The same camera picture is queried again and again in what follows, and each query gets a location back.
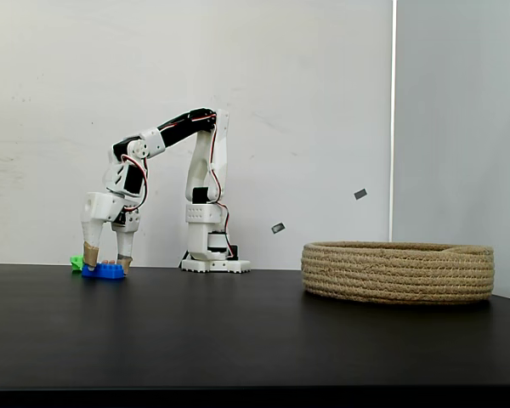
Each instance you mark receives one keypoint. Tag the pink lego block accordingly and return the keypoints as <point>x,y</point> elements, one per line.
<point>108,261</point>

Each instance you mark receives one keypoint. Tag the green lego block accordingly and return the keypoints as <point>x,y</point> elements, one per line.
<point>75,262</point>

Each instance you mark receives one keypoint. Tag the blue lego block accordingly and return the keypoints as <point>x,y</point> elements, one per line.
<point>108,272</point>

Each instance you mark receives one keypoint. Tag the grey tape piece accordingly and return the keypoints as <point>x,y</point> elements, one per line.
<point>360,194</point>
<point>278,228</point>

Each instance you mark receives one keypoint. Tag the white vertical corner strip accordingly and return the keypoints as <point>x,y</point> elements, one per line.
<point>393,127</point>

